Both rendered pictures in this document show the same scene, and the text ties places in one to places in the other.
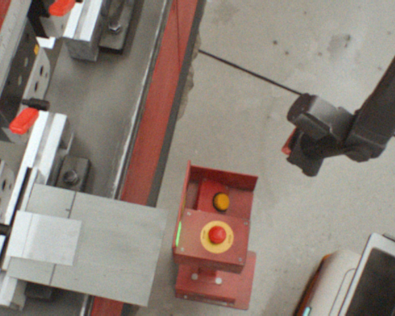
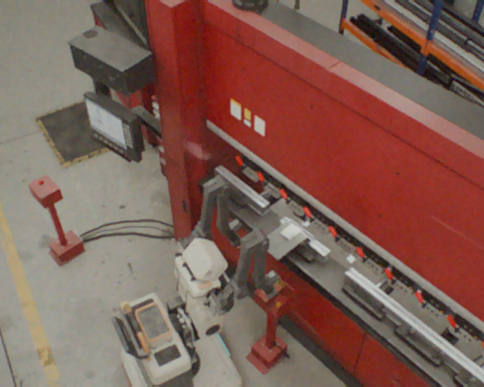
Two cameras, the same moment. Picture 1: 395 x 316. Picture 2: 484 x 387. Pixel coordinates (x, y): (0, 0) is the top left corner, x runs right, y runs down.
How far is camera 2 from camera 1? 2.87 m
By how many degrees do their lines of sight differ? 57
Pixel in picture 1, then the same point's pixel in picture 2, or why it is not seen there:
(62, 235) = (288, 235)
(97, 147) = (313, 267)
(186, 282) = not seen: hidden behind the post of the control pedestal
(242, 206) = (273, 310)
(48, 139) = (319, 248)
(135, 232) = (277, 250)
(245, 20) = not seen: outside the picture
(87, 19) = (353, 275)
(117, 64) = (338, 287)
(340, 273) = (232, 371)
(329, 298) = (227, 361)
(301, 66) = not seen: outside the picture
